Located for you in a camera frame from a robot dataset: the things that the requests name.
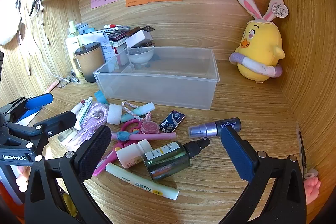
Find stack of books and papers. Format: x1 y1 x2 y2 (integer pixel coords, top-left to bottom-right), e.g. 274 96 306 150
66 25 155 61

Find brown lidded mug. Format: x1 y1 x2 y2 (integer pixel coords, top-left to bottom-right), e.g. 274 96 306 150
73 42 105 83

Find clear plastic storage bin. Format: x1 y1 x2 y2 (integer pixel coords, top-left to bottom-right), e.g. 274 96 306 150
94 47 220 110

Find pale green lip balm tube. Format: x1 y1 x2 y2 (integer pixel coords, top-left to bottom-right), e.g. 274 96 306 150
105 163 179 200

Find left hand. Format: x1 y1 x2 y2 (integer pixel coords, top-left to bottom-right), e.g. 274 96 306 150
16 166 31 192

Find dark blue Max packet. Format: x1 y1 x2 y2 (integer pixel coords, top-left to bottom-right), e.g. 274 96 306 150
159 110 185 133

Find pink round lip balm tin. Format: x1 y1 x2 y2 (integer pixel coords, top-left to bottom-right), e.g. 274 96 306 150
140 121 159 134

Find yellow chick plush toy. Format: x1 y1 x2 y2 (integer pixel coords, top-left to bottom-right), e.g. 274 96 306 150
229 0 289 83

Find white ceramic bowl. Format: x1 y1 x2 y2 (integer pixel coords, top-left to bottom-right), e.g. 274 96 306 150
126 47 154 65

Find teal tube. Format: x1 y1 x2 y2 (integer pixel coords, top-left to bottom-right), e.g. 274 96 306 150
121 101 155 123

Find pink rope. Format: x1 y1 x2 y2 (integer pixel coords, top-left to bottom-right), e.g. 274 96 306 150
58 102 109 147

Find yellow green spray bottle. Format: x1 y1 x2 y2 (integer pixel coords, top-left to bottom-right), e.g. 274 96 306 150
68 20 77 37

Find pink scissors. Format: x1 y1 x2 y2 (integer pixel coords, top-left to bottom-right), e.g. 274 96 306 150
93 119 142 176

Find red white marker pen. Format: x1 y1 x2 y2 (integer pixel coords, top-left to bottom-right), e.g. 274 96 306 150
104 24 123 28

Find right hand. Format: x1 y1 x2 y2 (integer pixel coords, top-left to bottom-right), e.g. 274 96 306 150
304 177 321 205

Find small white bottle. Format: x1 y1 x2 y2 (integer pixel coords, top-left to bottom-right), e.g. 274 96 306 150
116 139 153 168

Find white tape roll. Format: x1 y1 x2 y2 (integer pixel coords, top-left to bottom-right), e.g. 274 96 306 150
106 103 123 125

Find white ointment tube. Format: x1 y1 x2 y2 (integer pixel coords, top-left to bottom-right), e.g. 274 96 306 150
71 97 93 131

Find green glass spray bottle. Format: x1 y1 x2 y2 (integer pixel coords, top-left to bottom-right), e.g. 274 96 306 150
143 138 210 181

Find pink pen with blue charm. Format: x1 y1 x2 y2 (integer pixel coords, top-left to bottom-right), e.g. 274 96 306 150
111 131 176 141

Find white small box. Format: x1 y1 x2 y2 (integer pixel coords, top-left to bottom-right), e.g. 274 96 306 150
125 30 153 48

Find blue washi tape roll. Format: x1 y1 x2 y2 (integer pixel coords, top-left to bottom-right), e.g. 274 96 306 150
94 90 108 105

